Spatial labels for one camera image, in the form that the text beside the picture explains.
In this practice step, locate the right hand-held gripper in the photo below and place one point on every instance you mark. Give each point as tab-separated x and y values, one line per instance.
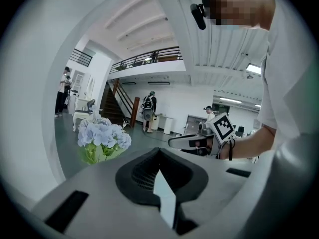
221	127

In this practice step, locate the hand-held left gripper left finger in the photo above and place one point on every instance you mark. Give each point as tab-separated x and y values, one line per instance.
99	195

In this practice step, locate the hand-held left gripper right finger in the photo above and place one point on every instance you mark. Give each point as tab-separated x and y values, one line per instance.
219	183

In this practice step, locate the person's right forearm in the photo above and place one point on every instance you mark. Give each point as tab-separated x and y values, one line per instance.
249	146

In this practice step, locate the person's right hand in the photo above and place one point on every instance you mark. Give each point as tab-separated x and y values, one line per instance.
208	145

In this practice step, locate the white counter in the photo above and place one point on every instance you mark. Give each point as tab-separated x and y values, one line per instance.
167	124

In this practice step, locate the black backpack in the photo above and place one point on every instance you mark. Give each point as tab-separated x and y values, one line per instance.
148	108

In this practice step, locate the blue artificial flowers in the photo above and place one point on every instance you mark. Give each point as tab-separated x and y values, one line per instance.
99	133

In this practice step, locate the long ceiling strip light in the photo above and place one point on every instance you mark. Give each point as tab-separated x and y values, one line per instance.
230	99

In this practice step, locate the brown wooden staircase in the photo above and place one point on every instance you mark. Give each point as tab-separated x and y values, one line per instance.
112	106

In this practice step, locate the dark balcony railing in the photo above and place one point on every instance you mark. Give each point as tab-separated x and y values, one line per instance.
81	57
139	58

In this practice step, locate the square ceiling light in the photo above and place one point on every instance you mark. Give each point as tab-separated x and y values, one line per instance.
253	68

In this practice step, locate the person's white shirt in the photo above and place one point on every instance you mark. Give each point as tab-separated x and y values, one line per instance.
286	83

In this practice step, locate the person's head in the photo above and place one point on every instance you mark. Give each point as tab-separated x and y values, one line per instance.
259	6

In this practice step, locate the black head-worn camera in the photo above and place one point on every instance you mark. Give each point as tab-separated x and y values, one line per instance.
198	16

